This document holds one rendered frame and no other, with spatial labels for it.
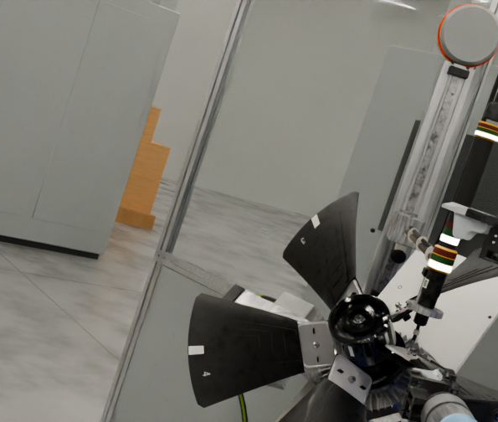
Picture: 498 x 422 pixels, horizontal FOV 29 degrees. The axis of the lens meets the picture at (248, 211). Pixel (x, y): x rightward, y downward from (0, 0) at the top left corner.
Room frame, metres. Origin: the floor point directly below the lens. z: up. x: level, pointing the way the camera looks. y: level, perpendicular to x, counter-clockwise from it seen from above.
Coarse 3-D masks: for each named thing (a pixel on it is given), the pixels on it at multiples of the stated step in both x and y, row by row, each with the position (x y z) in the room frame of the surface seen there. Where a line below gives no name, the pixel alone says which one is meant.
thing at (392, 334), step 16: (336, 304) 1.80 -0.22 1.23; (352, 304) 1.80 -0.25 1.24; (368, 304) 1.79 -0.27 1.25; (384, 304) 1.77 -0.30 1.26; (336, 320) 1.78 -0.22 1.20; (352, 320) 1.77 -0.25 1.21; (368, 320) 1.76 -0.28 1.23; (384, 320) 1.74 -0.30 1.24; (336, 336) 1.74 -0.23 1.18; (352, 336) 1.74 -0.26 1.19; (368, 336) 1.72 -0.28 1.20; (384, 336) 1.73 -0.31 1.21; (400, 336) 1.84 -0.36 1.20; (336, 352) 1.79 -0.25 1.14; (368, 352) 1.73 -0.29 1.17; (384, 352) 1.75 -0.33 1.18; (368, 368) 1.79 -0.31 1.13; (384, 368) 1.79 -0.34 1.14; (400, 368) 1.79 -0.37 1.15; (384, 384) 1.78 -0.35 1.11
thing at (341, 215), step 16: (352, 192) 2.03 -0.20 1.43; (336, 208) 2.03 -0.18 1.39; (352, 208) 2.00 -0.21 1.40; (320, 224) 2.04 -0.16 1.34; (336, 224) 2.00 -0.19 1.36; (352, 224) 1.96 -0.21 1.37; (320, 240) 2.01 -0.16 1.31; (336, 240) 1.97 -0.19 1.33; (352, 240) 1.93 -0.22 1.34; (288, 256) 2.08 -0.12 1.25; (304, 256) 2.04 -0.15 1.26; (320, 256) 2.00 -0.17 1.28; (336, 256) 1.95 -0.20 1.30; (352, 256) 1.91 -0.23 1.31; (304, 272) 2.02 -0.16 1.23; (320, 272) 1.98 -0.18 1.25; (336, 272) 1.93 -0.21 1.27; (352, 272) 1.89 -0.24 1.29; (320, 288) 1.97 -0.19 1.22; (336, 288) 1.92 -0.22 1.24
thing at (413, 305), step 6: (426, 270) 1.77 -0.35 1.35; (420, 288) 1.78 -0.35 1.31; (420, 294) 1.77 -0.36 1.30; (408, 300) 1.75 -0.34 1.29; (408, 306) 1.73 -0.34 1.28; (414, 306) 1.72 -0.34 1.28; (420, 306) 1.72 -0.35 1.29; (420, 312) 1.71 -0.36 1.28; (426, 312) 1.71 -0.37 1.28; (432, 312) 1.71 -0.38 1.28; (438, 312) 1.72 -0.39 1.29; (438, 318) 1.72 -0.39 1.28
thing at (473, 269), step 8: (480, 248) 1.99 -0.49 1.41; (472, 256) 1.97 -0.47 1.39; (464, 264) 1.95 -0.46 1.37; (472, 264) 1.91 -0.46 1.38; (480, 264) 1.87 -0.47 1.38; (488, 264) 1.85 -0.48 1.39; (456, 272) 1.91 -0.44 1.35; (464, 272) 1.86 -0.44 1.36; (472, 272) 1.84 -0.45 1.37; (480, 272) 1.82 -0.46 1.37; (488, 272) 1.81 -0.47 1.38; (496, 272) 1.80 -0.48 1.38; (448, 280) 1.85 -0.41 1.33; (456, 280) 1.82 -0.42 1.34; (464, 280) 1.81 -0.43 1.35; (472, 280) 1.79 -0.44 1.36; (480, 280) 1.78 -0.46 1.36; (448, 288) 1.80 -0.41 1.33; (416, 296) 1.87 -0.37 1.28
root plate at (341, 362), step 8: (336, 360) 1.74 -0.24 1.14; (344, 360) 1.75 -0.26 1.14; (336, 368) 1.73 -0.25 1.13; (344, 368) 1.74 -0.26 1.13; (352, 368) 1.75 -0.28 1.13; (360, 368) 1.76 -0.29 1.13; (328, 376) 1.72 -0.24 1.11; (336, 376) 1.72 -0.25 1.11; (344, 376) 1.73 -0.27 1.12; (360, 376) 1.75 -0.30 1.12; (368, 376) 1.76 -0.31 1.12; (344, 384) 1.72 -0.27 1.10; (352, 384) 1.73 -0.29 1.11; (360, 384) 1.74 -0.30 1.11; (368, 384) 1.76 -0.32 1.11; (352, 392) 1.73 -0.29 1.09; (360, 392) 1.74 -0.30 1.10; (368, 392) 1.75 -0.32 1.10; (360, 400) 1.73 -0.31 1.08
